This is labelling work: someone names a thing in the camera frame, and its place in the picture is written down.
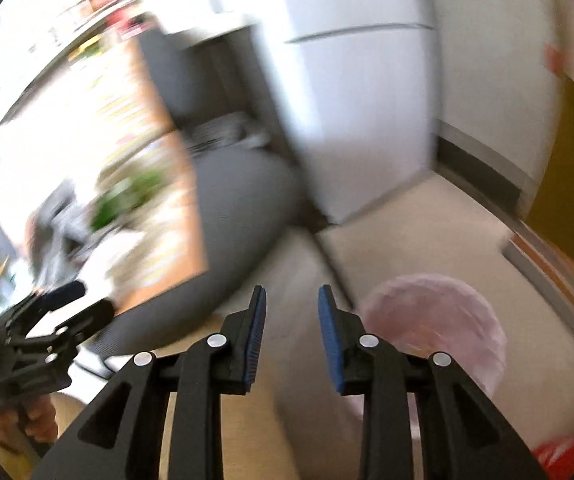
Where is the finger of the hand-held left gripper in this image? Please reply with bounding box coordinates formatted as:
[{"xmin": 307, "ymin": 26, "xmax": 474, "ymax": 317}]
[
  {"xmin": 9, "ymin": 300, "xmax": 116, "ymax": 362},
  {"xmin": 0, "ymin": 280, "xmax": 88, "ymax": 331}
]

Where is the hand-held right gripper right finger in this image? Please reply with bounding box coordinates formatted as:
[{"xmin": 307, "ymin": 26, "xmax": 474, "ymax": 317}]
[{"xmin": 318, "ymin": 285, "xmax": 550, "ymax": 480}]

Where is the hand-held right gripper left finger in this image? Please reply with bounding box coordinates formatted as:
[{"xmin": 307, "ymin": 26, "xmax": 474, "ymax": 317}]
[{"xmin": 32, "ymin": 285, "xmax": 268, "ymax": 480}]

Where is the person's left hand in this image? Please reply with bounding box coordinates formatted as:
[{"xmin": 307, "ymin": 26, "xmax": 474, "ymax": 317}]
[{"xmin": 0, "ymin": 392, "xmax": 60, "ymax": 445}]

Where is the green plastic bottle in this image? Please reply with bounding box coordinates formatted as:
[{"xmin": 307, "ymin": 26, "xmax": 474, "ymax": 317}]
[{"xmin": 91, "ymin": 169, "xmax": 164, "ymax": 232}]

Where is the grey office chair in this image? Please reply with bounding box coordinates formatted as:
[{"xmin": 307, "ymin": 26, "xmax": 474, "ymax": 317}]
[{"xmin": 112, "ymin": 25, "xmax": 315, "ymax": 401}]

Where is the white refrigerator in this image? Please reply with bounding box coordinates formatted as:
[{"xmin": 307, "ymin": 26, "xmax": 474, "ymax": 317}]
[{"xmin": 247, "ymin": 0, "xmax": 444, "ymax": 227}]

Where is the red plastic item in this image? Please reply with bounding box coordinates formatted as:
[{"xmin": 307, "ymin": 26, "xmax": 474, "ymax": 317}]
[{"xmin": 532, "ymin": 429, "xmax": 574, "ymax": 472}]

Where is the yellow door panel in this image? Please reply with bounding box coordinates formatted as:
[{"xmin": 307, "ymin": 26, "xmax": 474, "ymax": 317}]
[{"xmin": 521, "ymin": 75, "xmax": 574, "ymax": 283}]

